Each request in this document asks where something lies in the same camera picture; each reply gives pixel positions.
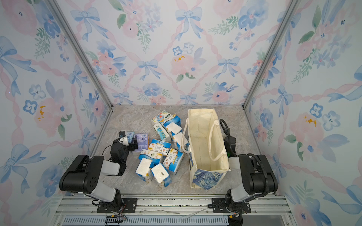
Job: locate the teal tissue pack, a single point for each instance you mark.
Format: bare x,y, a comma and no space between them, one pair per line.
163,134

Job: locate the black mounting plate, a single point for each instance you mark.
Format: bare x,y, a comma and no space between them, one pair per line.
221,205
122,205

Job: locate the cream canvas tote bag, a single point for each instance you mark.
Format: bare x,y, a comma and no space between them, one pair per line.
208,160

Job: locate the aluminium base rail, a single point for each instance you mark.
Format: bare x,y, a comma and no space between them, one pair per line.
176,210

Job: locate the blue cartoon tissue pack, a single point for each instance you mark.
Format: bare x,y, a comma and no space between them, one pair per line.
160,147
173,161
155,157

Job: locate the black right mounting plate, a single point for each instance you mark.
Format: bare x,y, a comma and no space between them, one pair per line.
221,205

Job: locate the right aluminium corner post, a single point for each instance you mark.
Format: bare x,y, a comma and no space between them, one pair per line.
289,13

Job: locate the aluminium corner post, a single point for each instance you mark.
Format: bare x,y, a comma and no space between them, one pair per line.
289,13
65,26

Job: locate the blue tissue pack near bag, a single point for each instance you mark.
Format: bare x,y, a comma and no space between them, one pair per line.
181,143

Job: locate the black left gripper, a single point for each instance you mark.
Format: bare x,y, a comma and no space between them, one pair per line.
132,148

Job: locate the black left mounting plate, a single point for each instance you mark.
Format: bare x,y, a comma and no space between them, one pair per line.
122,205

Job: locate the blue white tissue pack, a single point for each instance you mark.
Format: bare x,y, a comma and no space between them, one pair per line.
173,125
144,170
161,175

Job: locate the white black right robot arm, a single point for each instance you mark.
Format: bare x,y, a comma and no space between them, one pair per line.
257,176

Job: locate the light blue tissue pack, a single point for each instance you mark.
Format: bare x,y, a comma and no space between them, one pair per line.
130,136

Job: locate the blue white tissue pack front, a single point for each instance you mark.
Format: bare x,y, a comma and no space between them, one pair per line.
161,175

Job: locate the left aluminium corner post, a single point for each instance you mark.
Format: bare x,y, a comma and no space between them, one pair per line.
65,26

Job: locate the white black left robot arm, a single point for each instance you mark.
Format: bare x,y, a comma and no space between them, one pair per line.
83,176

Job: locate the blue white tissue pack back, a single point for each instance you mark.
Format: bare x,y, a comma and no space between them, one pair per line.
173,125

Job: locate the purple tissue pack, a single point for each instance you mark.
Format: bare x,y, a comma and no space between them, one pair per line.
142,141

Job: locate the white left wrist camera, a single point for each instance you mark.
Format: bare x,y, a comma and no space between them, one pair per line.
123,139

